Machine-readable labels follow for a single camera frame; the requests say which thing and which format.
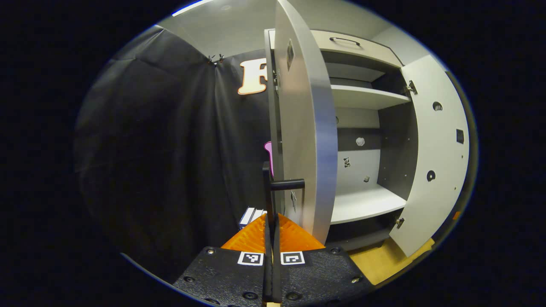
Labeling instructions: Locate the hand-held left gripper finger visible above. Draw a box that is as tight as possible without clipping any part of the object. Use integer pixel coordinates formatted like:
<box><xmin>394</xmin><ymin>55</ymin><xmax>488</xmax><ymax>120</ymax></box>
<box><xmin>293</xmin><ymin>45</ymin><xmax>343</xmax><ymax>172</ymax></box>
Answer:
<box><xmin>273</xmin><ymin>213</ymin><xmax>376</xmax><ymax>305</ymax></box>
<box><xmin>173</xmin><ymin>213</ymin><xmax>273</xmax><ymax>307</ymax></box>

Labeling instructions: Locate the black door handle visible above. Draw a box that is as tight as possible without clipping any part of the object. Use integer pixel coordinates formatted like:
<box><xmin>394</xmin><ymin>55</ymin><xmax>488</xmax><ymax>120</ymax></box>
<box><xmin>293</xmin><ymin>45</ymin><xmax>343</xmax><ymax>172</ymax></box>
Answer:
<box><xmin>262</xmin><ymin>161</ymin><xmax>306</xmax><ymax>218</ymax></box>

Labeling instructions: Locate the grey shoe cabinet door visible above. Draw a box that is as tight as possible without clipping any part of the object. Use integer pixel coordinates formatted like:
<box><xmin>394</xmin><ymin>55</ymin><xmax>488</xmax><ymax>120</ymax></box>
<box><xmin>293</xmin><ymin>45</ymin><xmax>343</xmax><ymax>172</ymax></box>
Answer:
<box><xmin>273</xmin><ymin>0</ymin><xmax>339</xmax><ymax>244</ymax></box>
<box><xmin>389</xmin><ymin>55</ymin><xmax>470</xmax><ymax>258</ymax></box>

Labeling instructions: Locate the grey double-door shoe cabinet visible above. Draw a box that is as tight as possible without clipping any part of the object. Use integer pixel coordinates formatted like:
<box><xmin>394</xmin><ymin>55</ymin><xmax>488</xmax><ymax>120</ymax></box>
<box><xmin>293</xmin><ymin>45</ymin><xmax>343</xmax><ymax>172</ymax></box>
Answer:
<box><xmin>264</xmin><ymin>29</ymin><xmax>427</xmax><ymax>252</ymax></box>

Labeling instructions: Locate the grey cabinet shelf board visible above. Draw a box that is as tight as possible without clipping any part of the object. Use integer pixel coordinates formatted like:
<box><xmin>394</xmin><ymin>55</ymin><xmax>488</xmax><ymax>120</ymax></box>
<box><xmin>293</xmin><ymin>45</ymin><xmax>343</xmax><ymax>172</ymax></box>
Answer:
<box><xmin>331</xmin><ymin>84</ymin><xmax>411</xmax><ymax>110</ymax></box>
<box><xmin>331</xmin><ymin>184</ymin><xmax>407</xmax><ymax>225</ymax></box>

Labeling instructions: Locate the grey cabinet top flap panel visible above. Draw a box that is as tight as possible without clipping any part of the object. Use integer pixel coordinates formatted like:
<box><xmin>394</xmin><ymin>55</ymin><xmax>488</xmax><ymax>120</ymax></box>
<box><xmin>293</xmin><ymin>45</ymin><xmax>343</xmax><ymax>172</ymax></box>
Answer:
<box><xmin>311</xmin><ymin>30</ymin><xmax>404</xmax><ymax>69</ymax></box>

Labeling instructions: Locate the blue and white box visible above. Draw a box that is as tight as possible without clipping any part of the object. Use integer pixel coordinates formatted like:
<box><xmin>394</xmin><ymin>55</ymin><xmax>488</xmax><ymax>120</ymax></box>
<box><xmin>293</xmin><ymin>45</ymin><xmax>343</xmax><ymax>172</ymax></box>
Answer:
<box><xmin>239</xmin><ymin>207</ymin><xmax>268</xmax><ymax>229</ymax></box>

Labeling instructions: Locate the black backdrop cloth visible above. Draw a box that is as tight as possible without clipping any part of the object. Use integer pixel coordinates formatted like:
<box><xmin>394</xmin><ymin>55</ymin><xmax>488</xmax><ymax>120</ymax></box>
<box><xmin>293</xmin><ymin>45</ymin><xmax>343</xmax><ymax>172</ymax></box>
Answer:
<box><xmin>75</xmin><ymin>26</ymin><xmax>273</xmax><ymax>284</ymax></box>

